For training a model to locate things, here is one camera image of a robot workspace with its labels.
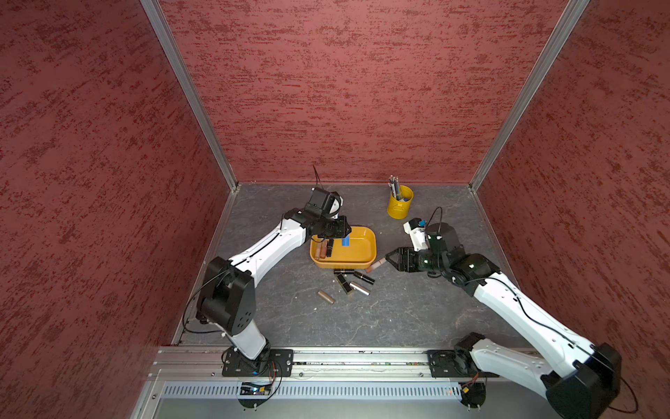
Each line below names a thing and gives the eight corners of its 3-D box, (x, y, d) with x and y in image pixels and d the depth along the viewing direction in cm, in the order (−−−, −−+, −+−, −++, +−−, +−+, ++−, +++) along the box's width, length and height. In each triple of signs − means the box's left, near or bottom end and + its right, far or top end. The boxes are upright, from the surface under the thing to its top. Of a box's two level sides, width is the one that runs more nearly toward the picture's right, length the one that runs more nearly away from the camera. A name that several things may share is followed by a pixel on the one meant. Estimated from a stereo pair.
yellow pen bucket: (388, 218, 110) (392, 202, 102) (386, 202, 116) (389, 185, 108) (410, 218, 110) (415, 202, 102) (406, 202, 116) (411, 185, 108)
